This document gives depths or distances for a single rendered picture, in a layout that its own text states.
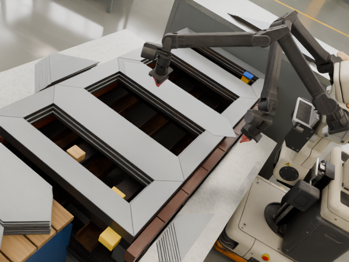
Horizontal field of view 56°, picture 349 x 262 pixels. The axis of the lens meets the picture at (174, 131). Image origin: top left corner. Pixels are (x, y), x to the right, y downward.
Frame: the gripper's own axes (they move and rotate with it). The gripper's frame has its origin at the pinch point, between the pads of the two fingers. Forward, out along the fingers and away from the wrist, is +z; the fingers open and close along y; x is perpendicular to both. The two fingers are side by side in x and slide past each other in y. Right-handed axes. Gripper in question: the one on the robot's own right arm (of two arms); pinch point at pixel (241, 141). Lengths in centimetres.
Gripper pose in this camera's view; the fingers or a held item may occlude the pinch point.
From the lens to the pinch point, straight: 168.6
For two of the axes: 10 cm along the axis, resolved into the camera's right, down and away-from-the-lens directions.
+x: 5.2, -4.5, 7.3
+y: 7.0, 7.1, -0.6
